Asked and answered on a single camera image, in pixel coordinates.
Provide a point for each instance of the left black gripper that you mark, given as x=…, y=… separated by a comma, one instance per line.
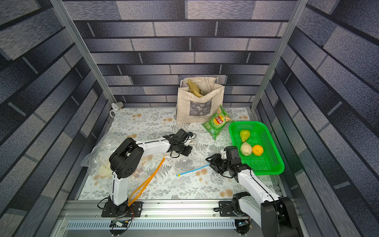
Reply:
x=188, y=151

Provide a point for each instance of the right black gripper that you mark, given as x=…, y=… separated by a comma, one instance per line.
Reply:
x=218, y=163

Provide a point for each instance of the clear bag of buns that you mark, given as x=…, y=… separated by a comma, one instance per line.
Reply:
x=196, y=159

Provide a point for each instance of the beige round fruit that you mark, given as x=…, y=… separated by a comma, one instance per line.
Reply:
x=246, y=149

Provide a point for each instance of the green fruit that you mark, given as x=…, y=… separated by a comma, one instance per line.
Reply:
x=244, y=135

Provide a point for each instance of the yellow pear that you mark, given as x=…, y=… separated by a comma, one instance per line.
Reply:
x=257, y=150

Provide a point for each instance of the clear orange zip-top bag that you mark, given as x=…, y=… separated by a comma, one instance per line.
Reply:
x=102, y=151

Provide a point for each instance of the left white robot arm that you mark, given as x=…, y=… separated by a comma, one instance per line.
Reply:
x=126, y=157

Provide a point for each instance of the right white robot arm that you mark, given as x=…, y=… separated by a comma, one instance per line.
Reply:
x=275, y=215

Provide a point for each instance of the beige canvas tote bag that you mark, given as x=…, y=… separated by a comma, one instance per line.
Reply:
x=192, y=109

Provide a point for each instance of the green chips bag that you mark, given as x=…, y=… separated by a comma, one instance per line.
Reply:
x=217, y=122

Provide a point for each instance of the green plastic basket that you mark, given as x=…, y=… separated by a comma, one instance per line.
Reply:
x=270, y=162

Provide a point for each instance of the yellow snack packet in tote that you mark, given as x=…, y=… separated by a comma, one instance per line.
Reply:
x=194, y=89

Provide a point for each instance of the right circuit board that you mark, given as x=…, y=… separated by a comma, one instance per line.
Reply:
x=242, y=226

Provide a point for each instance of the circuit board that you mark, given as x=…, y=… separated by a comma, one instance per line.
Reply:
x=242, y=226
x=123, y=224

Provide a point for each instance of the white cup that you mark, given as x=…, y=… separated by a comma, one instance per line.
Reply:
x=115, y=108

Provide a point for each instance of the giraffe yellow toy package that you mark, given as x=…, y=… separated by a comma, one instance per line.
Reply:
x=105, y=171

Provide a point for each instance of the left circuit board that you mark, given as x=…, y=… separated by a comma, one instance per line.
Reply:
x=123, y=224

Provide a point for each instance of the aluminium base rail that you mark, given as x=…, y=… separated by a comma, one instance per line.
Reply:
x=161, y=215

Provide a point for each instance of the right aluminium frame post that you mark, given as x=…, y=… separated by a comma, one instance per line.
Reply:
x=298, y=10

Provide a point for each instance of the aluminium frame post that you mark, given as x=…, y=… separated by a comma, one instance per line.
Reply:
x=68, y=23
x=298, y=10

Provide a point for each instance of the left aluminium frame post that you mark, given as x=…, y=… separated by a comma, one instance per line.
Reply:
x=68, y=23

